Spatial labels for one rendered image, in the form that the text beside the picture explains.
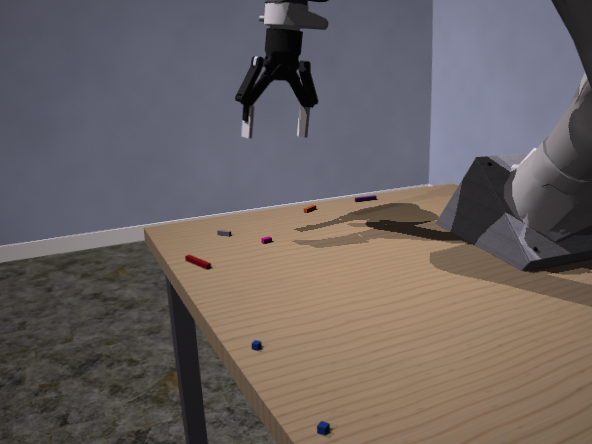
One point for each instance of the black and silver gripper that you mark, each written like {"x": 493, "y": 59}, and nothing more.
{"x": 281, "y": 46}

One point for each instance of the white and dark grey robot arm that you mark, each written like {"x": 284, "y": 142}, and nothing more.
{"x": 551, "y": 185}

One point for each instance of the purple rod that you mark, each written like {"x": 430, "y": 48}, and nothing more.
{"x": 366, "y": 198}

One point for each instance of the red rod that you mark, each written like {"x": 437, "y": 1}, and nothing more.
{"x": 198, "y": 262}

